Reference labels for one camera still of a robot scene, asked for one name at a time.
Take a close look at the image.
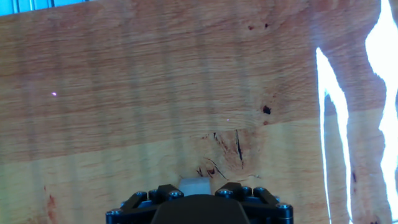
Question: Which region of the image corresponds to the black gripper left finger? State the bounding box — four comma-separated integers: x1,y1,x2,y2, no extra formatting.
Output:
105,184,184,224

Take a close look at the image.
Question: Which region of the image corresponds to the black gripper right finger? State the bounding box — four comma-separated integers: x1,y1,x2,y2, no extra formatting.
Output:
214,182,294,224

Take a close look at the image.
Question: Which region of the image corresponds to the small wooden block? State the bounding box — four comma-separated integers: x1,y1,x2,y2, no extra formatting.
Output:
178,176,212,197

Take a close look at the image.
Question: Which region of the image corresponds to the wood grain table mat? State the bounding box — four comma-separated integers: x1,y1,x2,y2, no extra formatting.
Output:
0,0,398,224

